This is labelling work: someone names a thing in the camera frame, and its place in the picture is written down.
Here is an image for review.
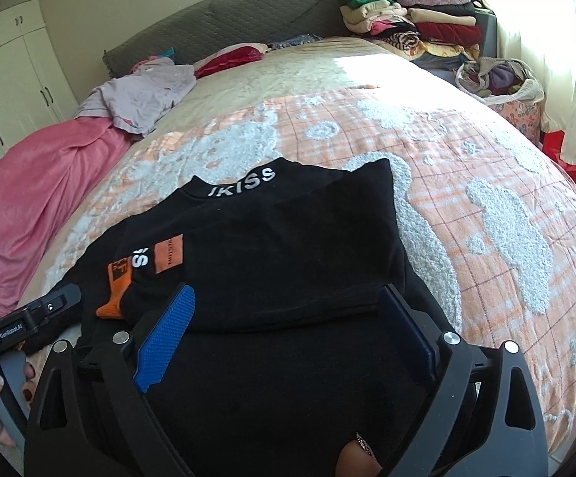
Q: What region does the grey quilted headboard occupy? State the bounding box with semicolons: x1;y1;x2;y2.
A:
103;0;351;78

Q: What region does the red pillow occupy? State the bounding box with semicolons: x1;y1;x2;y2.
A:
193;44;269;79

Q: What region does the black sweater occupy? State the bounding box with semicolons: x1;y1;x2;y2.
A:
25;156;468;477

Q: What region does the pile of folded clothes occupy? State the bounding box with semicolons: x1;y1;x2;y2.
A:
340;0;490;63

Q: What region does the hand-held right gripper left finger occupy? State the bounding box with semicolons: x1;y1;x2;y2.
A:
24;282;197;477

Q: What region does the pink floral box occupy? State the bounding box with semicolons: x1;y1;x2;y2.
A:
487;97;542;145

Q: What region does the dark patterned cloth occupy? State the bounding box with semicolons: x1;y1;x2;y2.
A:
271;34;323;50

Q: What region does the basket of clothes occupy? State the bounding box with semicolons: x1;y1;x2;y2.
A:
456;57;546;107

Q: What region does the beige bed sheet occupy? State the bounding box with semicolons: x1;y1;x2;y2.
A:
134;35;448;160

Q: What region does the cream curtain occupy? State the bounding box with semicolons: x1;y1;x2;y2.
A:
459;0;576;165

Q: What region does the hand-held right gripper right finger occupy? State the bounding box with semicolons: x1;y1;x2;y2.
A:
367;283;549;477

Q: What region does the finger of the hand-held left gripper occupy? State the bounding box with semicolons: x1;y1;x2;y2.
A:
30;282;83;329

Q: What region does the lilac garment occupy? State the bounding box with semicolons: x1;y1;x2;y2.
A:
74;57;199;135

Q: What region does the pink blanket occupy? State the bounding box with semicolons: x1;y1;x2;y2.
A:
0;116;135;309

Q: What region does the cream wardrobe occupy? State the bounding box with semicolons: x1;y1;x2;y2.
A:
0;0;80;182

